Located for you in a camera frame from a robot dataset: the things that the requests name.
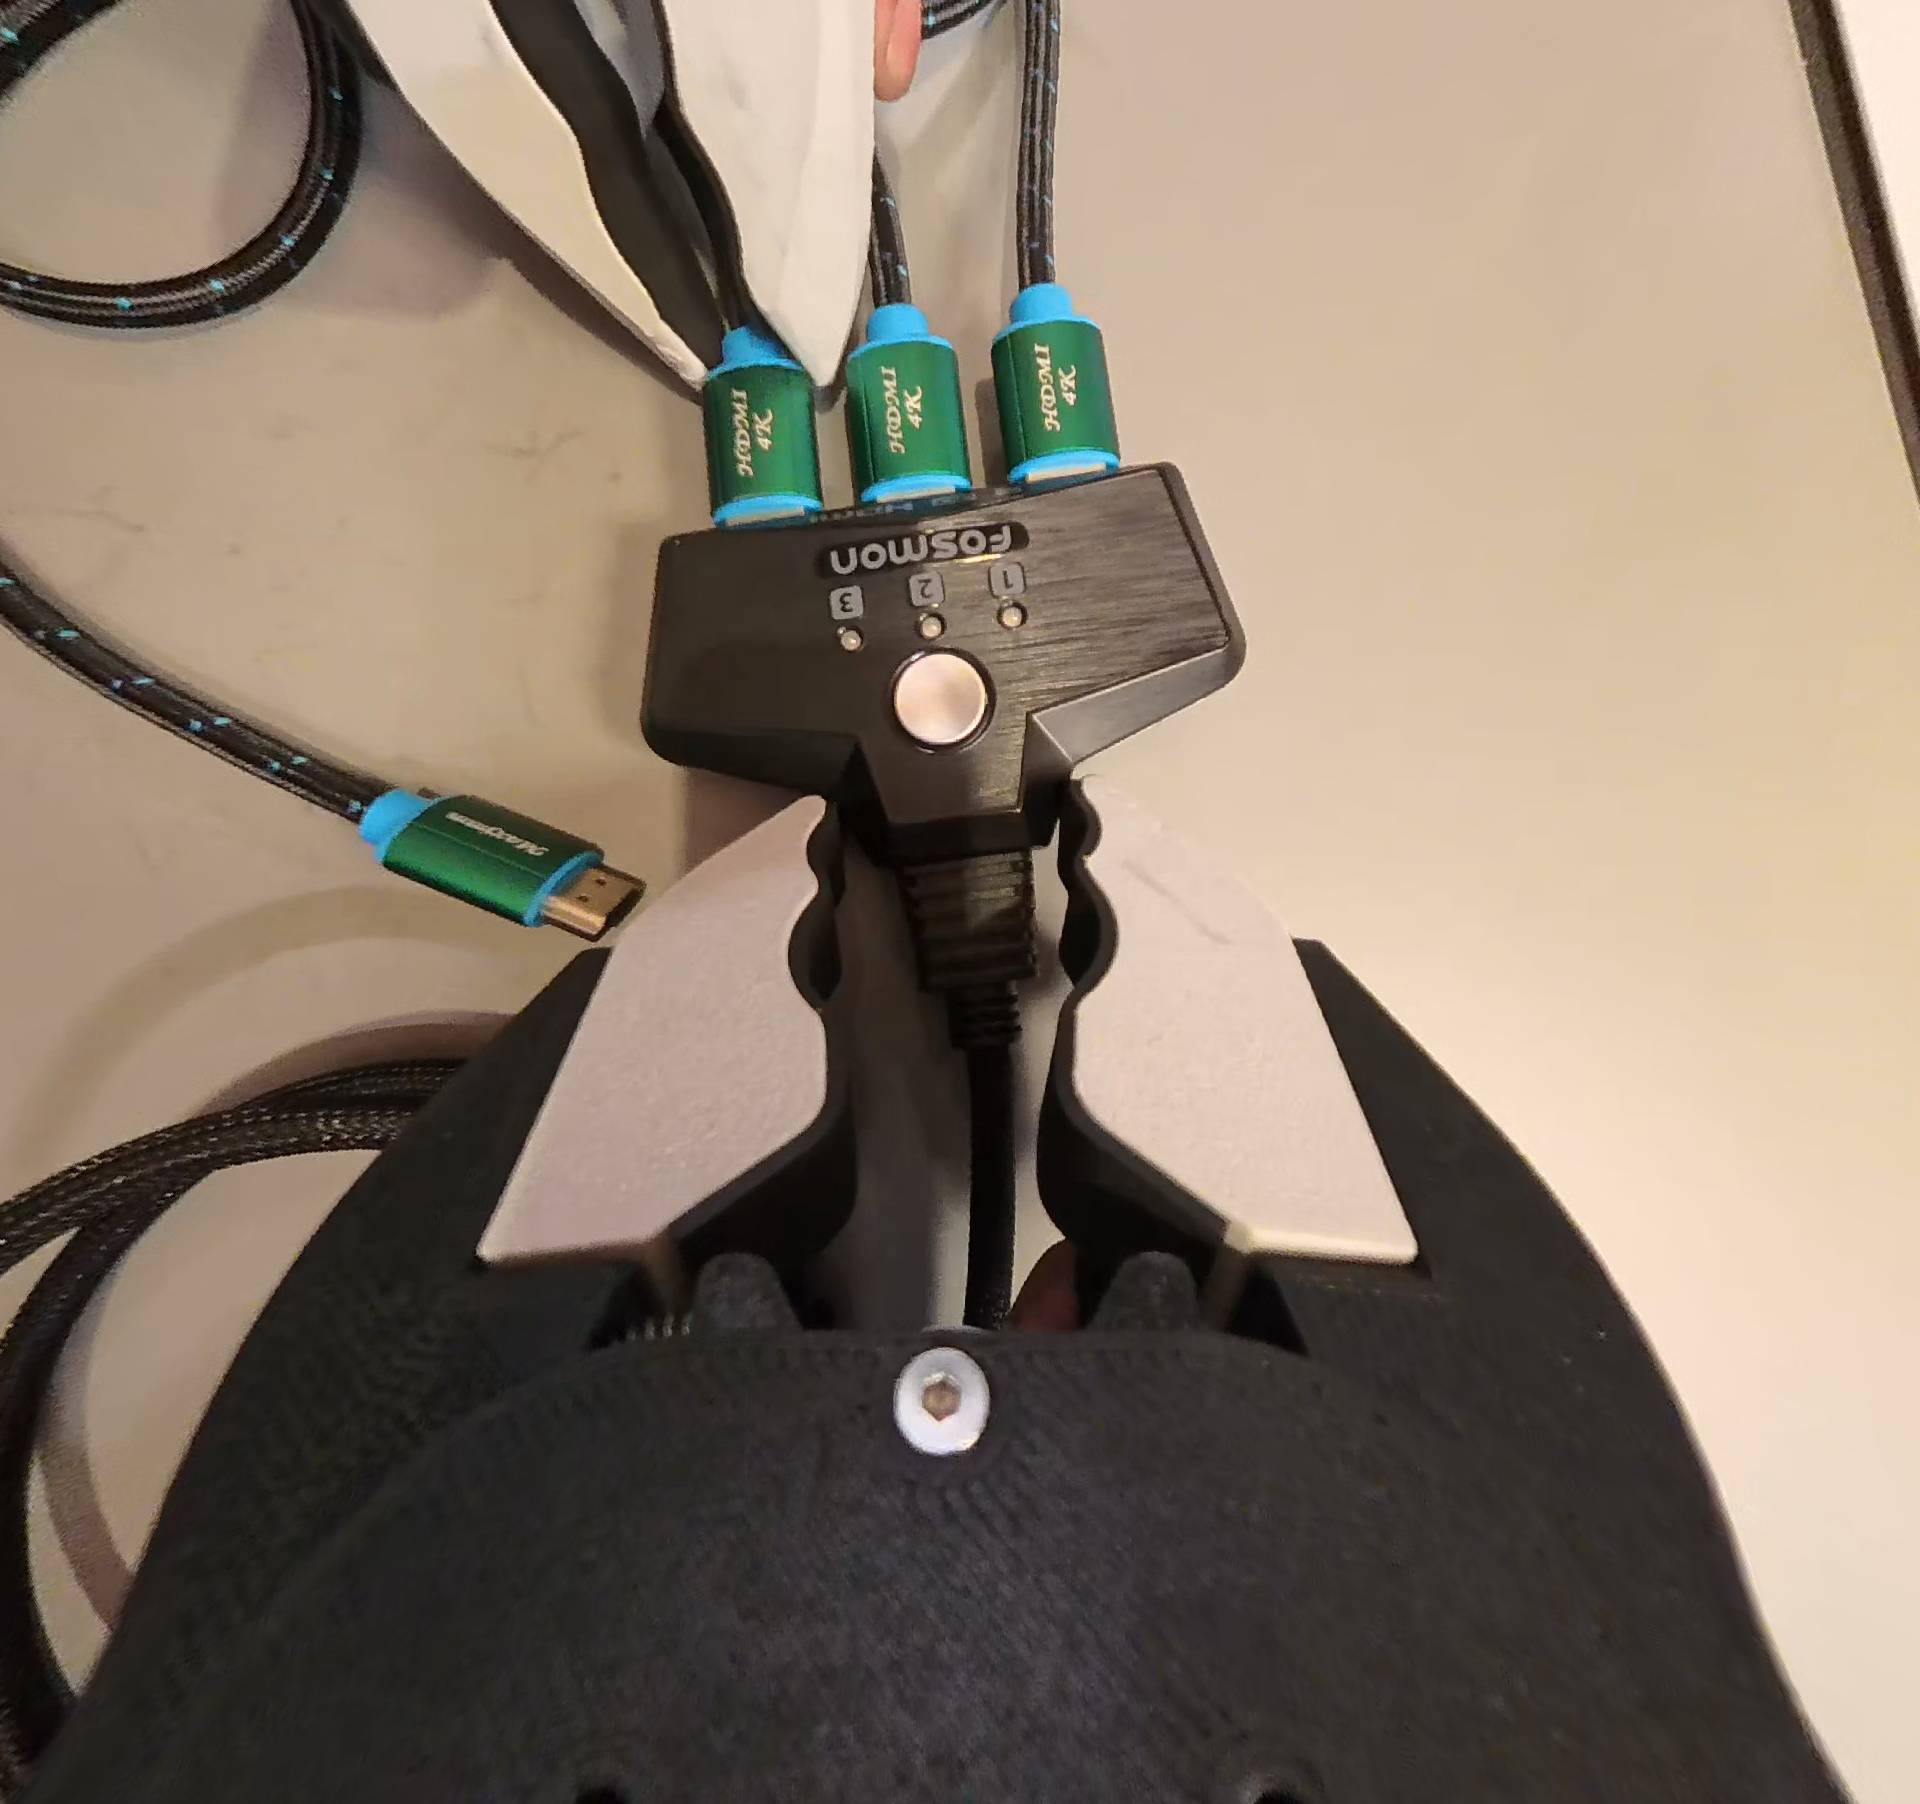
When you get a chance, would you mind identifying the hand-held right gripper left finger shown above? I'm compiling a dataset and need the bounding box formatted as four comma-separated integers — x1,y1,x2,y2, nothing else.
474,795,872,1314

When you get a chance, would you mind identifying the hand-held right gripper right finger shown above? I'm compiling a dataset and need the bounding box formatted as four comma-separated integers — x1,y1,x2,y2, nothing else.
1032,776,1423,1314

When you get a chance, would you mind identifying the black braided cable green plug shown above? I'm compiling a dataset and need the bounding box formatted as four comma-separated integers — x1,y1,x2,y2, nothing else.
986,0,1131,493
0,0,827,528
844,0,1051,505
0,558,651,947

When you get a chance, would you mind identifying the black mesh sleeved switch cable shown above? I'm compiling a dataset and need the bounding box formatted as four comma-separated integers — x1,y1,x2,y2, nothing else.
0,850,1040,1760

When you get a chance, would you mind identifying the grey adapter block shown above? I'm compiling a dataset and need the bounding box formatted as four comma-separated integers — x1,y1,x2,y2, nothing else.
642,462,1247,870

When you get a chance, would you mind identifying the person's right hand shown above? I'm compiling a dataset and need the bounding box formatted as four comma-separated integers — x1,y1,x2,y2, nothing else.
1023,1241,1115,1335

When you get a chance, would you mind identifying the black tape strip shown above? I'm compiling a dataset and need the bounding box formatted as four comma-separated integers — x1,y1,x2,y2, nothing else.
1757,0,1920,505

